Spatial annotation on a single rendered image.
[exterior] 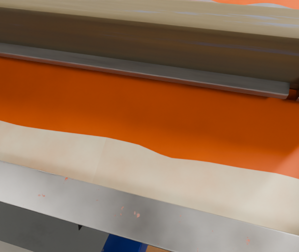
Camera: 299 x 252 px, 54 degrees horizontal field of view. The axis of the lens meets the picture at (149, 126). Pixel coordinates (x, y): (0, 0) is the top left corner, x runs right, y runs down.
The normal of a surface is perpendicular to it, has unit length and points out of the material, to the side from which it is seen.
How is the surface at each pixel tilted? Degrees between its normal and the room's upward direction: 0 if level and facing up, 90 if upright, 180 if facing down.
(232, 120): 32
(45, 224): 0
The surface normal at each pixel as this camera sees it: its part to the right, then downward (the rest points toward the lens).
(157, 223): -0.16, -0.36
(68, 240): 0.00, -0.79
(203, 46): -0.25, 0.93
